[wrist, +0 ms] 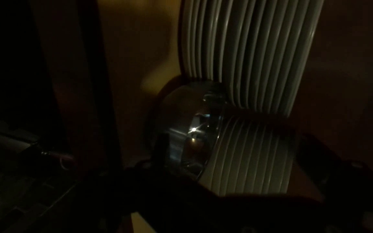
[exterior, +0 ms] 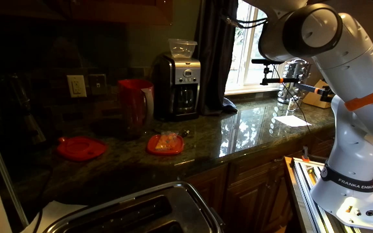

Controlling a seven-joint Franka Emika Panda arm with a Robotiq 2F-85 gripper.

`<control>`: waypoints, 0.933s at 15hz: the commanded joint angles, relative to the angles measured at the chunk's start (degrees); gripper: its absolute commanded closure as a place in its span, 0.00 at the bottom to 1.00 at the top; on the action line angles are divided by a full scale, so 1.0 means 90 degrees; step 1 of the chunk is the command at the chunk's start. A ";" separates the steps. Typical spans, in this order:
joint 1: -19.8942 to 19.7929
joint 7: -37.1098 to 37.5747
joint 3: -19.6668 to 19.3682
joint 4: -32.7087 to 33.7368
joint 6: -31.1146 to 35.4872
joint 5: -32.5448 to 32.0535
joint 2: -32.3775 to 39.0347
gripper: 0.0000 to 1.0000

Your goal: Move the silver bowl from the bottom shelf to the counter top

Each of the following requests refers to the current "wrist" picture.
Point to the silver metal bowl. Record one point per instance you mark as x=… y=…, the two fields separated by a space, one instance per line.
x=186 y=124

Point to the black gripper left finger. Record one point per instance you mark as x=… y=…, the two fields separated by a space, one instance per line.
x=160 y=149

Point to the grey ribbed dish rack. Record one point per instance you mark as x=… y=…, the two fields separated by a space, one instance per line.
x=255 y=52

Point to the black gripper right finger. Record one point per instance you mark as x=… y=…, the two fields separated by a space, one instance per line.
x=317 y=156

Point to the small white plate stack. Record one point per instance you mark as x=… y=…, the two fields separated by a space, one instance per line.
x=251 y=155

